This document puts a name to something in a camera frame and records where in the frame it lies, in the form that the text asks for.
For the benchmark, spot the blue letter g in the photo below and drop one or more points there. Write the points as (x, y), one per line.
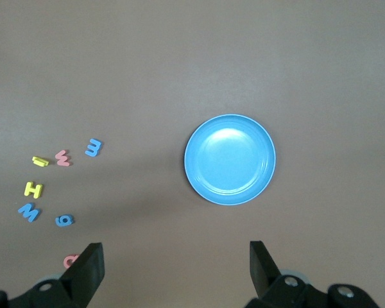
(57, 221)

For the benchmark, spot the pink letter Q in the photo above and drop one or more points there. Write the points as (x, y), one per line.
(66, 261)

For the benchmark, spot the pink letter w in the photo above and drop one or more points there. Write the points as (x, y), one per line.
(64, 158)

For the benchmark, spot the blue plate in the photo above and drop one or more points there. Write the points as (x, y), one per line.
(230, 159)

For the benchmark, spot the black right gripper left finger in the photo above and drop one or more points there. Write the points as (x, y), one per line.
(80, 282)

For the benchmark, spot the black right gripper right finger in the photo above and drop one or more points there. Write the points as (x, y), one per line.
(269, 285)

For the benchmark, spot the yellow letter r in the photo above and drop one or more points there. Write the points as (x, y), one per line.
(40, 161)

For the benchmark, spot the small blue letter m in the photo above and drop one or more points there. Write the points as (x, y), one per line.
(97, 147)

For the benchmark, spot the yellow letter H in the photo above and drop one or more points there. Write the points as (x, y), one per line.
(34, 190)

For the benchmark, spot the large blue letter M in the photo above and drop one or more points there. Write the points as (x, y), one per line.
(30, 213)

